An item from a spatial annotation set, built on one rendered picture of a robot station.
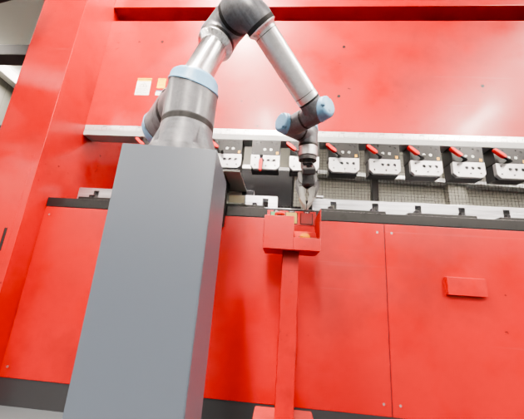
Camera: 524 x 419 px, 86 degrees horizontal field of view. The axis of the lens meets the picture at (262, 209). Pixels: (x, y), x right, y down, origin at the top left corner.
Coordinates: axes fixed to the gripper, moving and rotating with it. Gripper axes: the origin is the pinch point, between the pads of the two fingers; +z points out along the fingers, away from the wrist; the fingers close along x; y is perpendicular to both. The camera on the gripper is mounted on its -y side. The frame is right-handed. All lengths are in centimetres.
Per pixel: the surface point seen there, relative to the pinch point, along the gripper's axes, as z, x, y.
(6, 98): -214, 471, 290
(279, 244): 15.4, 9.2, -6.7
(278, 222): 7.5, 10.2, -6.0
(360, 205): -8.0, -28.8, 32.6
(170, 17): -129, 87, 47
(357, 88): -74, -28, 37
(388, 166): -29, -43, 33
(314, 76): -82, -5, 38
